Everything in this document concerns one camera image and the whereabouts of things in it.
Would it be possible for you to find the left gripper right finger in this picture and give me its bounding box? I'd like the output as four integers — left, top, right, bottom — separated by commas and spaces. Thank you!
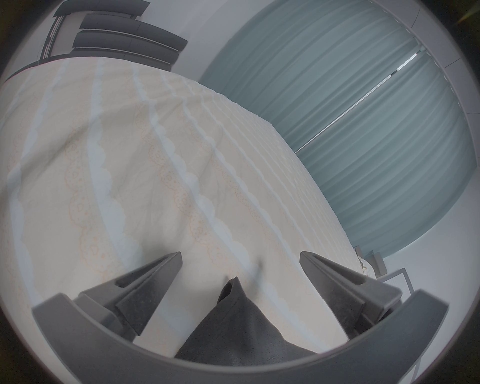
300, 250, 404, 335

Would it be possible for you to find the blue-green curtain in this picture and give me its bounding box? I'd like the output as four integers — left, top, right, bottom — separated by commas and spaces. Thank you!
294, 49, 477, 259
199, 0, 422, 151

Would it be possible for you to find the black chest of drawers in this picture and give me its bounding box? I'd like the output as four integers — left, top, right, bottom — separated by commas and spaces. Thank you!
37, 0, 188, 72

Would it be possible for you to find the black T-shirt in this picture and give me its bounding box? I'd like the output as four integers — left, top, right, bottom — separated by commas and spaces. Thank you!
174, 277, 319, 366

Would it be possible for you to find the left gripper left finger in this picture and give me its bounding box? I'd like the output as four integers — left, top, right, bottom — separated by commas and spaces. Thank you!
77, 252, 184, 336

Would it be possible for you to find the grey bedside table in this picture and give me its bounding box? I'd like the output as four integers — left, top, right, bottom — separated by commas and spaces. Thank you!
354, 245, 385, 278

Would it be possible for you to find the bed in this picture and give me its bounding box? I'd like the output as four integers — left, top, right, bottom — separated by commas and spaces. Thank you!
0, 56, 417, 361

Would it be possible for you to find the white printed pillow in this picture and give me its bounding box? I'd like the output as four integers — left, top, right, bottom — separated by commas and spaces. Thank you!
358, 257, 376, 279

